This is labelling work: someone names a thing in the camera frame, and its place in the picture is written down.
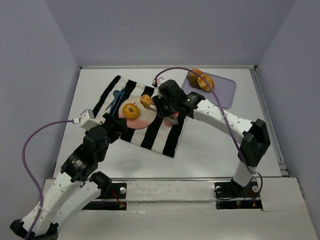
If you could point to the orange bagel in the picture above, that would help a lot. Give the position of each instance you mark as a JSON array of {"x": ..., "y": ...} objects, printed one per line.
[{"x": 130, "y": 111}]

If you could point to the top glazed bun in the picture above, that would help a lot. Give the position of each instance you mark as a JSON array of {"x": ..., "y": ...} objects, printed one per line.
[{"x": 195, "y": 72}]

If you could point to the metal tongs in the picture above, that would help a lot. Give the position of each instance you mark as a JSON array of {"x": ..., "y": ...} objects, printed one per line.
[{"x": 153, "y": 108}]

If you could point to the lavender tray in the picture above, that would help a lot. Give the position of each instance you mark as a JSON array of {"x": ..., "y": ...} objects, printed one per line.
[{"x": 223, "y": 87}]

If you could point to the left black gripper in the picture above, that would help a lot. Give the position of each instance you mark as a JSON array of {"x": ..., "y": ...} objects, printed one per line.
[{"x": 116, "y": 122}]

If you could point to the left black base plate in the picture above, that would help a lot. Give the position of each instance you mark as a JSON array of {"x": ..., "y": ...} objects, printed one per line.
[{"x": 113, "y": 199}]

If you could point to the dark brown pastry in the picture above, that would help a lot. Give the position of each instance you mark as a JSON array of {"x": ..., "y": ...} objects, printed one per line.
[{"x": 193, "y": 81}]

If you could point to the cream and pink plate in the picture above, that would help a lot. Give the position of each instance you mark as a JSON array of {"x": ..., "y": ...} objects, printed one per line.
[{"x": 145, "y": 118}]

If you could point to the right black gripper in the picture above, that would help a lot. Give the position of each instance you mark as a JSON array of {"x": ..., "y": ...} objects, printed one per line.
[{"x": 161, "y": 110}]

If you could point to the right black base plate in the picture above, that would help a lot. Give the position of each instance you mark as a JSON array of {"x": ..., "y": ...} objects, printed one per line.
[{"x": 237, "y": 200}]

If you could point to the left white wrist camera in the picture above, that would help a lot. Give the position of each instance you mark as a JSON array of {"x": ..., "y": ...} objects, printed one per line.
[{"x": 87, "y": 120}]

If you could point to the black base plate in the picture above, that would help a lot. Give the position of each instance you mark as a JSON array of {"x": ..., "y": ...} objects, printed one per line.
[
  {"x": 113, "y": 199},
  {"x": 237, "y": 200}
]

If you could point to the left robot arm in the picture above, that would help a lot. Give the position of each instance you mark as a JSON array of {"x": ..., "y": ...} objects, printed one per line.
[{"x": 78, "y": 182}]

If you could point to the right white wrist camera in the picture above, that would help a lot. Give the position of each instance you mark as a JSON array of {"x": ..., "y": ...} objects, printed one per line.
[{"x": 157, "y": 82}]

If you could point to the blue spoon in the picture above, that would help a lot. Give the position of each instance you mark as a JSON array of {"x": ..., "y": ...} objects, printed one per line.
[{"x": 116, "y": 94}]

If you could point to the black white striped placemat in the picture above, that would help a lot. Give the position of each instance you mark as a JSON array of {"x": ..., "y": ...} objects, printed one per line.
[{"x": 157, "y": 137}]

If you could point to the glazed round bun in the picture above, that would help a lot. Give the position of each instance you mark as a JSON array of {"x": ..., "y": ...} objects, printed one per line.
[{"x": 206, "y": 82}]

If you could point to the small round bun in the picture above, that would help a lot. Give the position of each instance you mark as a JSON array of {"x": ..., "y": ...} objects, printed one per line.
[{"x": 146, "y": 100}]

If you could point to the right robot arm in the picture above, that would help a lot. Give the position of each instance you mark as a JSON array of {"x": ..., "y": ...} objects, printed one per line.
[{"x": 251, "y": 138}]

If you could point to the blue knife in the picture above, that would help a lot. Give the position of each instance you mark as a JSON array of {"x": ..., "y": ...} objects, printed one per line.
[{"x": 118, "y": 102}]

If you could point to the pink cup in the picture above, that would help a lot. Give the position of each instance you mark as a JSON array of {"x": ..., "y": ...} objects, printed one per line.
[{"x": 171, "y": 120}]

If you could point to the blue fork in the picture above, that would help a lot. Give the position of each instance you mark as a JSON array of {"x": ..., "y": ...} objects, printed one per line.
[{"x": 122, "y": 90}]

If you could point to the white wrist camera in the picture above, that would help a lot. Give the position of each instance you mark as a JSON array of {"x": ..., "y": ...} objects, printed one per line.
[
  {"x": 87, "y": 120},
  {"x": 157, "y": 82}
]

